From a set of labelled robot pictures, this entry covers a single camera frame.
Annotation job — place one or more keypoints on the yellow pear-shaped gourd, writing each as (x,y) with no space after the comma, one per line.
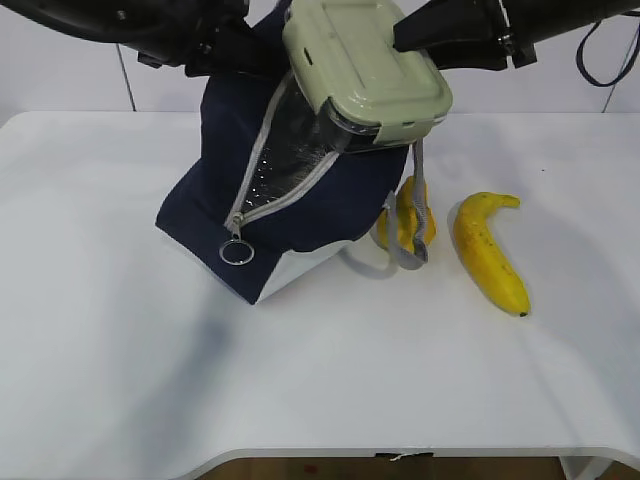
(407,220)

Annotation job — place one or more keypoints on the yellow banana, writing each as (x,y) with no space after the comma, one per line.
(482,256)

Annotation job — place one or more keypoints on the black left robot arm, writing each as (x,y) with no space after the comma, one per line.
(79,19)

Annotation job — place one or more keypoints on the black tape on table edge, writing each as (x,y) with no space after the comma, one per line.
(397,456)

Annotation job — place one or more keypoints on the green lidded glass container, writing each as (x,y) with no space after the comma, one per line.
(365,93)

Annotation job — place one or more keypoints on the navy blue lunch bag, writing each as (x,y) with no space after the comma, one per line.
(268,199)

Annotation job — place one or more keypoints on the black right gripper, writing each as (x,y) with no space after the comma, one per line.
(503,26)

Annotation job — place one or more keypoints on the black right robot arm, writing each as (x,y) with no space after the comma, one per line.
(555,17)

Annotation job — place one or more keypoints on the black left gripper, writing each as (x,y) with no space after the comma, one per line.
(205,37)

